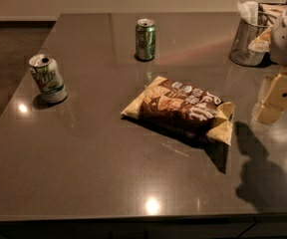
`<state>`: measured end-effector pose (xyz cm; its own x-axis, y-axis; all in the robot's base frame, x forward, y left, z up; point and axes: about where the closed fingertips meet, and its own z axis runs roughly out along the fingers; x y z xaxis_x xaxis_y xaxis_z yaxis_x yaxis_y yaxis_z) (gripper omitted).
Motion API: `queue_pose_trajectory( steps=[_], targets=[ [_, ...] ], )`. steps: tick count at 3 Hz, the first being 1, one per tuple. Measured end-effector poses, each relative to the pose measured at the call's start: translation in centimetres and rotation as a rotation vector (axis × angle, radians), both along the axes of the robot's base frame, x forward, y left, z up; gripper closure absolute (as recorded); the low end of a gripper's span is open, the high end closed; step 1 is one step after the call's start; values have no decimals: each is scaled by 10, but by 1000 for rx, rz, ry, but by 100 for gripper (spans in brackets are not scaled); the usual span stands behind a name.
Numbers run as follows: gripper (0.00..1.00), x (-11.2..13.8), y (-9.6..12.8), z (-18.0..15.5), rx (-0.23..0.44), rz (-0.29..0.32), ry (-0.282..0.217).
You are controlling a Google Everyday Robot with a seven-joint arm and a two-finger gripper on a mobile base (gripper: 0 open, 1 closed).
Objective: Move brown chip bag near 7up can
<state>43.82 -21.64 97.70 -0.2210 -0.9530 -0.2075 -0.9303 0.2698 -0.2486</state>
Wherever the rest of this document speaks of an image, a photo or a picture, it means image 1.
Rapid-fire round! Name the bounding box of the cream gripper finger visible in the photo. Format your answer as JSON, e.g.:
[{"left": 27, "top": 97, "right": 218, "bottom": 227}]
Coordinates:
[
  {"left": 248, "top": 27, "right": 272, "bottom": 53},
  {"left": 252, "top": 69, "right": 287, "bottom": 124}
]

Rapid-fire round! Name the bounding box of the brown chip bag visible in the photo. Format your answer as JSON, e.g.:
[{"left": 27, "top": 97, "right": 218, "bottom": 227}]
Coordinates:
[{"left": 122, "top": 77, "right": 235, "bottom": 145}]

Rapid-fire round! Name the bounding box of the green soda can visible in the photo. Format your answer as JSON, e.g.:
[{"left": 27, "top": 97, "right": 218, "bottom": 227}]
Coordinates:
[{"left": 136, "top": 18, "right": 155, "bottom": 61}]

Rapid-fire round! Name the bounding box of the white 7up can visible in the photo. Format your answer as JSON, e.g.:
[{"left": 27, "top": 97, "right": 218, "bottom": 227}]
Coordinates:
[{"left": 29, "top": 54, "right": 68, "bottom": 104}]

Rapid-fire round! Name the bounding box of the metal mesh cup holder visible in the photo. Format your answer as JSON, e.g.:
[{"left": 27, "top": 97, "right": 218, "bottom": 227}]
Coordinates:
[{"left": 229, "top": 19, "right": 271, "bottom": 68}]

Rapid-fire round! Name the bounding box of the white napkin in holder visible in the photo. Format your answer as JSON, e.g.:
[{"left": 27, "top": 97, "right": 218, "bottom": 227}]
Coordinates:
[{"left": 237, "top": 1, "right": 258, "bottom": 25}]

